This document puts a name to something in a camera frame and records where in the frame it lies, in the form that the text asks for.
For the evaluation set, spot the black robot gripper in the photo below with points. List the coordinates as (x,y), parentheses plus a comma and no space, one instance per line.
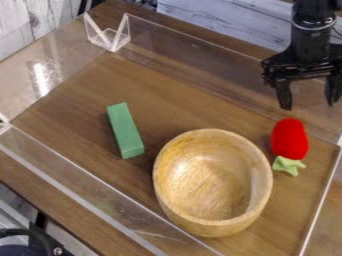
(311,57)

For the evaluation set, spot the red plush strawberry toy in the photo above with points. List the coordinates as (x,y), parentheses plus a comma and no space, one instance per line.
(289,142)

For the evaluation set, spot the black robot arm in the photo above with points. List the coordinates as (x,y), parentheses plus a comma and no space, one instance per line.
(315,9)

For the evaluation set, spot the wooden bowl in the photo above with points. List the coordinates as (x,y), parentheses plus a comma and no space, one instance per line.
(213,182)

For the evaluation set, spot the green rectangular block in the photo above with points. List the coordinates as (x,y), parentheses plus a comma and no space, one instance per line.
(126,132)

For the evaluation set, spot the black table clamp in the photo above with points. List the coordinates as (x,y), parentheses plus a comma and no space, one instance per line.
(42,241)

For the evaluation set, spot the clear acrylic tray enclosure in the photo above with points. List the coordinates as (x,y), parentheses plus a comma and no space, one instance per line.
(156,152)

